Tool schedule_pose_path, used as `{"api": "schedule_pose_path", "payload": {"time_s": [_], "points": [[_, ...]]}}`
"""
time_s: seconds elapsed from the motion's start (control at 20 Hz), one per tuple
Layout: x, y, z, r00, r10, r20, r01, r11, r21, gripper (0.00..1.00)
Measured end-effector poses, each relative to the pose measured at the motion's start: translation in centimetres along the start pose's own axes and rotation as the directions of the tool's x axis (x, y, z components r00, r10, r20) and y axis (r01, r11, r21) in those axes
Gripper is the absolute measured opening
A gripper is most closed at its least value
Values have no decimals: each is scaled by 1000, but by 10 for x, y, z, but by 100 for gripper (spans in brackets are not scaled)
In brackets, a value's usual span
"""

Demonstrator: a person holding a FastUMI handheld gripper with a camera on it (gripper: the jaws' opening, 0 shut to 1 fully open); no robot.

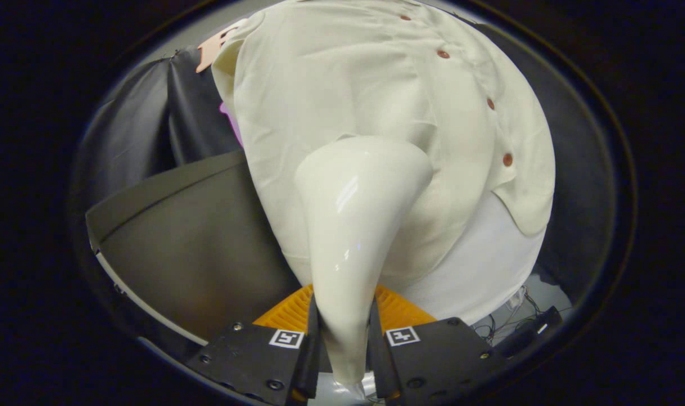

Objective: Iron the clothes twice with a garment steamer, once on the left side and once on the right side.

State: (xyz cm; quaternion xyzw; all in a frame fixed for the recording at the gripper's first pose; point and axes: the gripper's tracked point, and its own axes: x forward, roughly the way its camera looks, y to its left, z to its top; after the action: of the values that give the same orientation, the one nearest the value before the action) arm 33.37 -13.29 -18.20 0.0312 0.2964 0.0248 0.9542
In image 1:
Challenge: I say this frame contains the grey drawer cabinet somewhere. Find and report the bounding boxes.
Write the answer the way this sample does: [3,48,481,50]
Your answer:
[86,149,303,346]

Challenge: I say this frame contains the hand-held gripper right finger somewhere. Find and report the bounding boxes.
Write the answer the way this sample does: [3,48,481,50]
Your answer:
[368,285,509,405]

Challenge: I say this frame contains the black backdrop cloth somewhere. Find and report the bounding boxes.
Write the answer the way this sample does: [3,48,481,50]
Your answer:
[74,17,616,308]

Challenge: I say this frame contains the tangled floor cables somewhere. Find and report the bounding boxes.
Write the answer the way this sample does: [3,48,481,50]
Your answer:
[472,285,546,345]

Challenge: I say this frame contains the black power strip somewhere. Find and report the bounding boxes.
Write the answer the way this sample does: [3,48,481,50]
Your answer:
[493,306,563,359]

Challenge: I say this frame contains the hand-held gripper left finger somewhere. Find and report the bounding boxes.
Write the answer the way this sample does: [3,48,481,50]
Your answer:
[185,284,321,405]

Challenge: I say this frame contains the cream button-up shirt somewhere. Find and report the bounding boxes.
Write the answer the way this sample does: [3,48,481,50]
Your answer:
[211,0,557,294]

